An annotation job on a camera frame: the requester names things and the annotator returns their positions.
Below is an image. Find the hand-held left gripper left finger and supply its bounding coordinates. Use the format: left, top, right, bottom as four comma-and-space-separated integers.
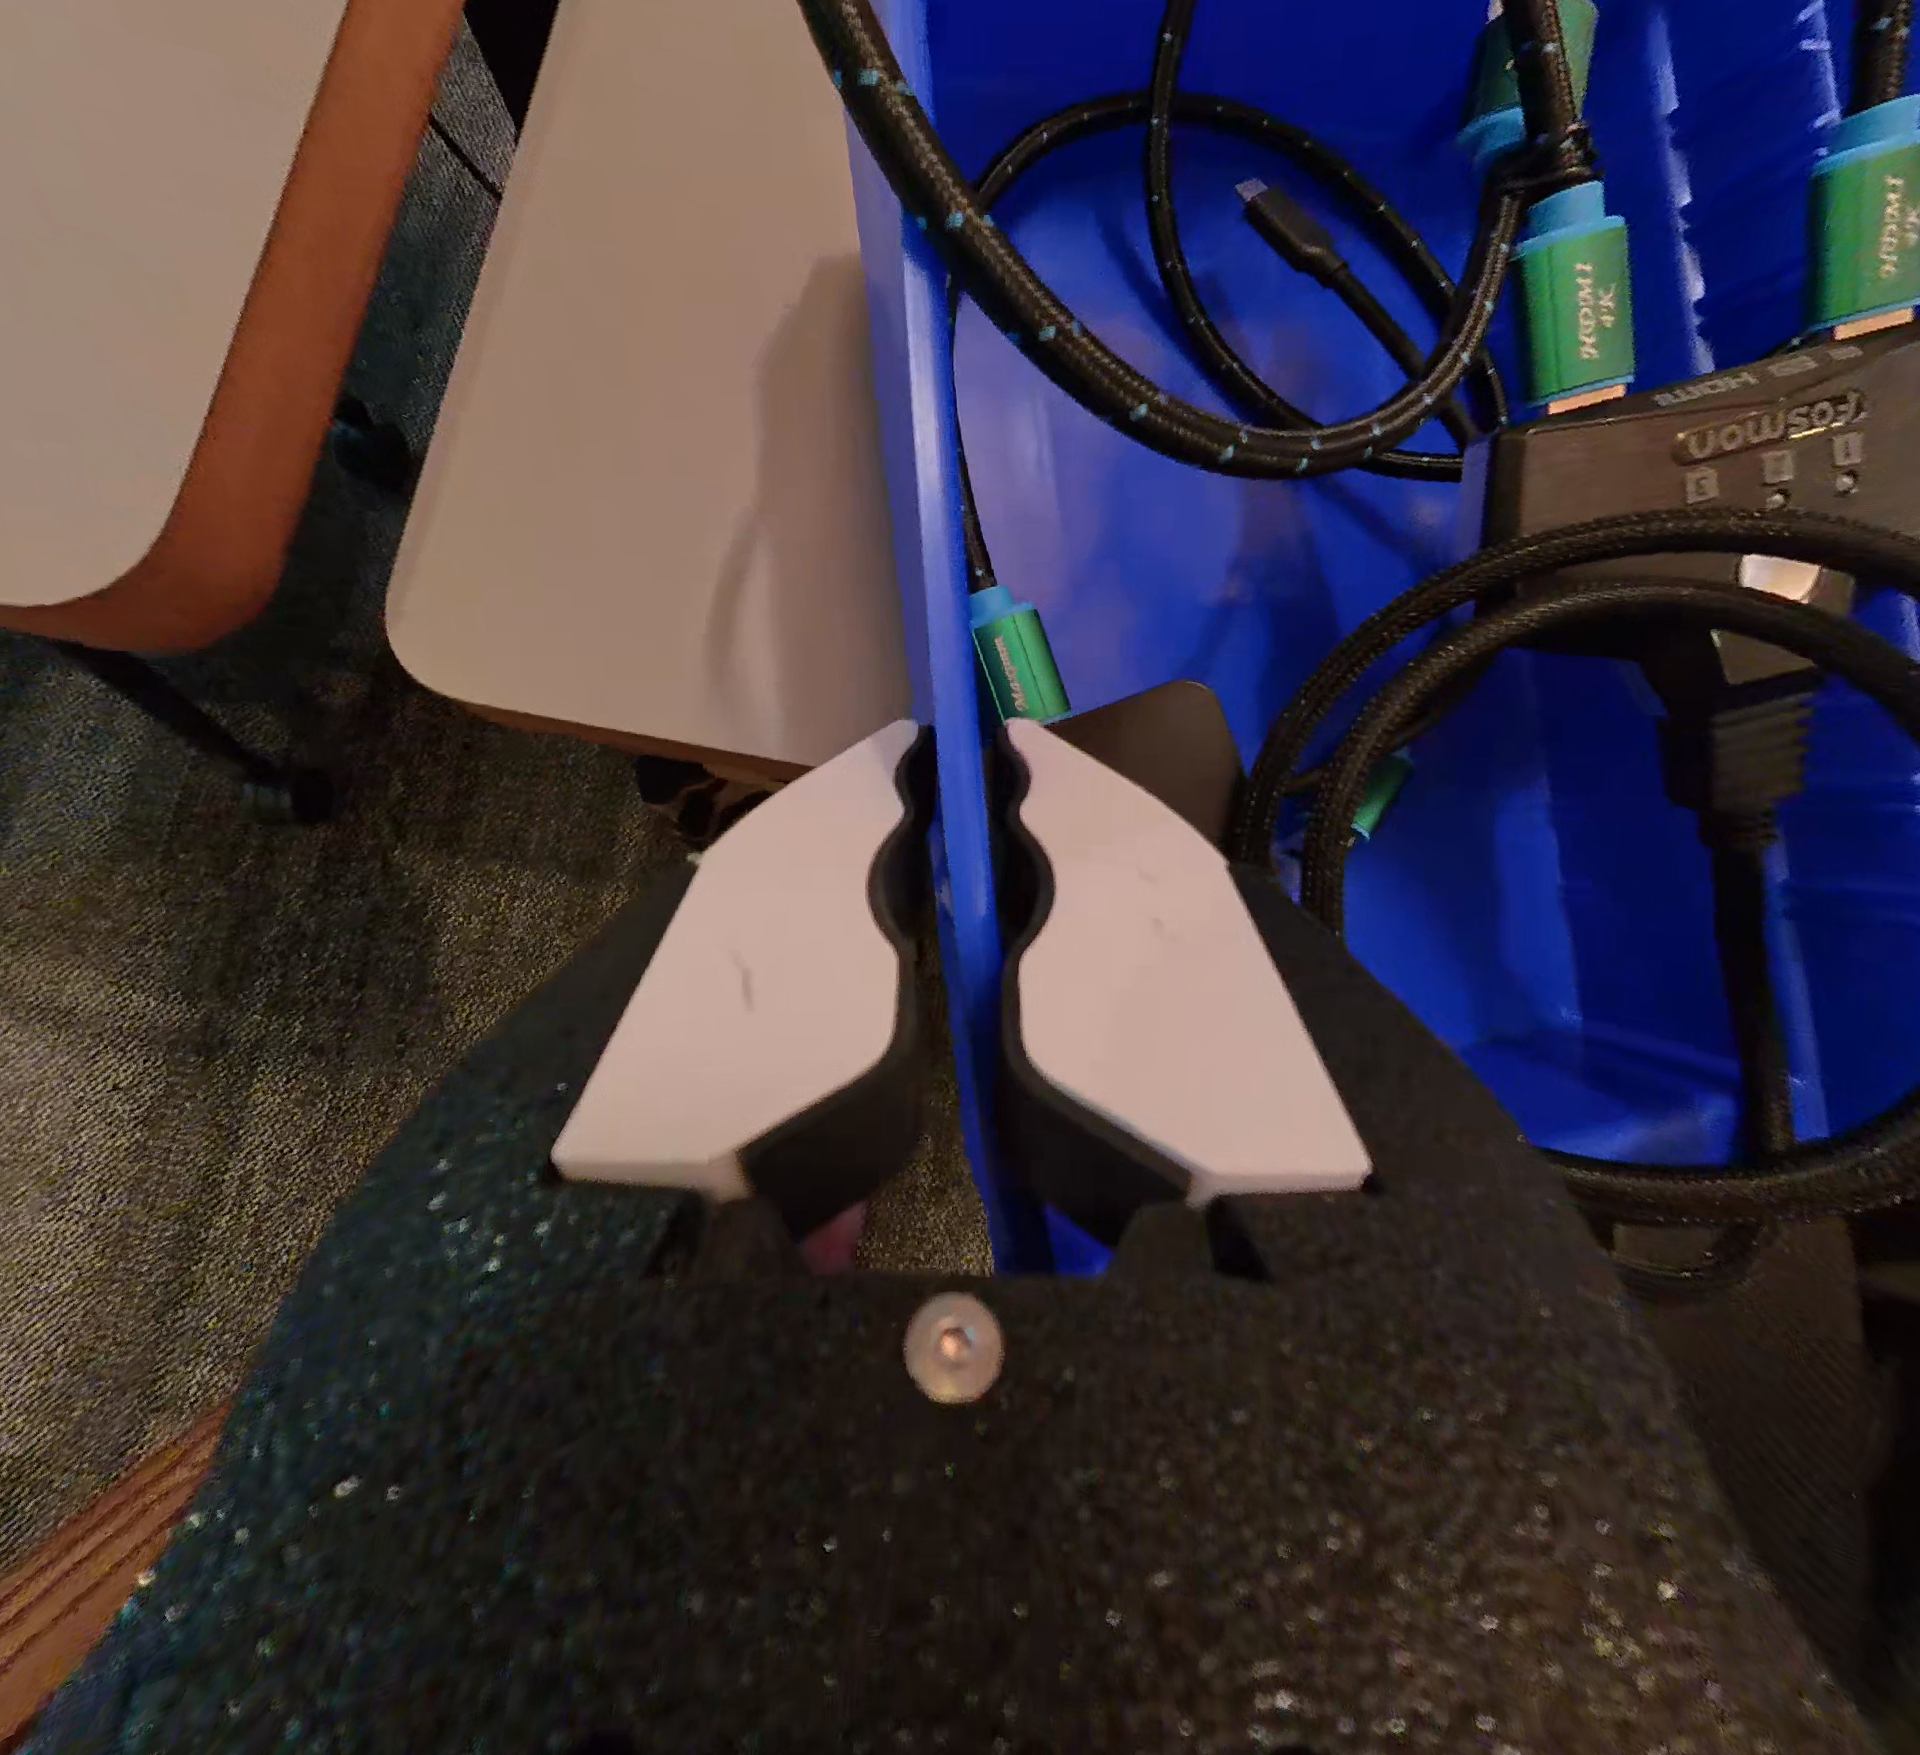
551, 717, 936, 1235

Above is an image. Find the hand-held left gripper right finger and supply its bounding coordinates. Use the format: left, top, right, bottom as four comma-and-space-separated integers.
993, 713, 1375, 1249

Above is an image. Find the blue plastic bin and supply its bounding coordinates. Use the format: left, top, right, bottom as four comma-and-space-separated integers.
832, 0, 1920, 1277

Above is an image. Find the black HDMI switch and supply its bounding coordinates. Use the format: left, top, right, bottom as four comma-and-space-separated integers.
1461, 337, 1920, 871

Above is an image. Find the small black box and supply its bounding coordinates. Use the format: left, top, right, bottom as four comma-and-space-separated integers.
1067, 679, 1250, 871

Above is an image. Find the black ribbed casing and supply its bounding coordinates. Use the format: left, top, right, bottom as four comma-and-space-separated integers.
1611, 1207, 1920, 1696

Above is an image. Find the thin braided HDMI cable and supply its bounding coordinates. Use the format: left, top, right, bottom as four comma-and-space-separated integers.
1341, 749, 1419, 849
944, 89, 1509, 725

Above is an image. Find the thick black sleeved cable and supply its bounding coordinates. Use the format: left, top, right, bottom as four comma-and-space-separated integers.
1236, 507, 1920, 1223

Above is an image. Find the thin black USB cable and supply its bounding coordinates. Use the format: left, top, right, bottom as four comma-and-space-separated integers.
1232, 177, 1479, 437

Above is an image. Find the green-tipped cable left plug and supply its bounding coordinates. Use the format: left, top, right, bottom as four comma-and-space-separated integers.
1445, 0, 1639, 425

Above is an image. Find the thin black braided cable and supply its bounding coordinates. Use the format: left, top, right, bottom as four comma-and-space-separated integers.
1142, 0, 1501, 437

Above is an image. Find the black braided HDMI cable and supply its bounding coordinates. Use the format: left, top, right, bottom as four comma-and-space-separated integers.
1799, 0, 1920, 353
746, 0, 1607, 485

